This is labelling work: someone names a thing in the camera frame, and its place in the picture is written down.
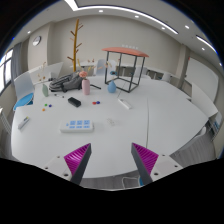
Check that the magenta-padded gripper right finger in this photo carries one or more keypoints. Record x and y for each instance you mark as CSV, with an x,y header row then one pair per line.
x,y
146,159

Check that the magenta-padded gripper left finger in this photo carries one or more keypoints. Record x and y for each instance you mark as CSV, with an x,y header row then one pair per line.
x,y
77,159

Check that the white power strip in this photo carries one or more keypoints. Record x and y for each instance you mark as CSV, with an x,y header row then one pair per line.
x,y
76,126

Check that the black rectangular box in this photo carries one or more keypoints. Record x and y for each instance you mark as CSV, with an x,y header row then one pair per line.
x,y
74,102

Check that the white flat bar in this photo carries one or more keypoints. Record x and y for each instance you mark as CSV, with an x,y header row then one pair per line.
x,y
124,103

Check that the orange round magnet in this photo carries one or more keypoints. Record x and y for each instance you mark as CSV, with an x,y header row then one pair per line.
x,y
43,109

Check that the white remote control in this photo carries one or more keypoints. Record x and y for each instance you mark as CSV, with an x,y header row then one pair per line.
x,y
23,122

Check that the white marker pen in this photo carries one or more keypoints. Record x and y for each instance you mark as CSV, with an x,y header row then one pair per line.
x,y
59,95

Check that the pink vase with flowers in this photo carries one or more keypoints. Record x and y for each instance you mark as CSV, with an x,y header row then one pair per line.
x,y
86,87

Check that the black pen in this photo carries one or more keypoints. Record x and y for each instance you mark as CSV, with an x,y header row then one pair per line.
x,y
95,86

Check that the green vase with twigs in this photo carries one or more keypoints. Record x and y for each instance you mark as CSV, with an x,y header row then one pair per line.
x,y
45,91

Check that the grey backpack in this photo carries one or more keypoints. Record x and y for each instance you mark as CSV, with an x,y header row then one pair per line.
x,y
65,82

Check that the blue vase with stems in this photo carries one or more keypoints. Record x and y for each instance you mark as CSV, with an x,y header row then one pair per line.
x,y
112,87

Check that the white chair with blue cushion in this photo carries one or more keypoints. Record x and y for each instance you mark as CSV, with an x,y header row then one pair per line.
x,y
23,88

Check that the white chairs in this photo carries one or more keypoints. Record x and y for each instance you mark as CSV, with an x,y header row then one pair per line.
x,y
100,66

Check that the black-framed orange-topped side table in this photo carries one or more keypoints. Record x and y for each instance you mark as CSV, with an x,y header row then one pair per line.
x,y
126,51

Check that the wooden coat stand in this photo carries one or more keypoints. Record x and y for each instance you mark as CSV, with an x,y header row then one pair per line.
x,y
75,46

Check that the window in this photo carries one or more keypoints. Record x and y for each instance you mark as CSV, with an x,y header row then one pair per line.
x,y
5,71

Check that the grey curtain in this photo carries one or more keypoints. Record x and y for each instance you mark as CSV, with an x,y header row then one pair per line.
x,y
16,60

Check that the short ceiling strip light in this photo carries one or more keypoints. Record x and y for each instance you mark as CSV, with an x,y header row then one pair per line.
x,y
204,42

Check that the round ceiling spotlights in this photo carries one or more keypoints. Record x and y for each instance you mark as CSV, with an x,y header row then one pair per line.
x,y
136,16

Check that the long ceiling strip light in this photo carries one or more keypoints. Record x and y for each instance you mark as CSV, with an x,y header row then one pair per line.
x,y
133,12

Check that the white wall board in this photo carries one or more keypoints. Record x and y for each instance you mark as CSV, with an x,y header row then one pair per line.
x,y
201,78

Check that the round wall clock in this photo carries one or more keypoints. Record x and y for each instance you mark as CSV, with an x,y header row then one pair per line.
x,y
36,40

